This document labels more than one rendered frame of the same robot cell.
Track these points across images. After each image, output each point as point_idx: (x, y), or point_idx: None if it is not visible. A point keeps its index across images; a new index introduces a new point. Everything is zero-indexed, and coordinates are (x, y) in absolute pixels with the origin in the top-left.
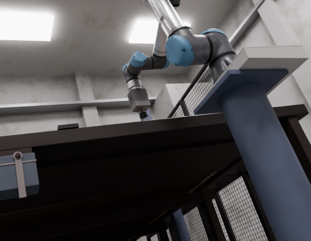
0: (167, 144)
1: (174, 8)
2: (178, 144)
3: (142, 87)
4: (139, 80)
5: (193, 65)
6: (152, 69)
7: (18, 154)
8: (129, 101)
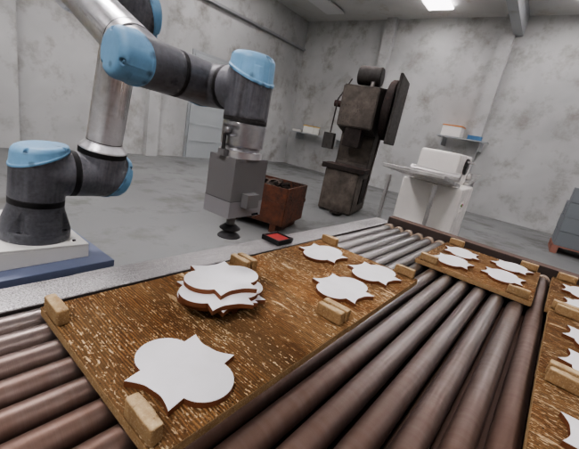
0: None
1: (68, 9)
2: None
3: (219, 147)
4: (224, 117)
5: (94, 195)
6: (171, 93)
7: None
8: (263, 182)
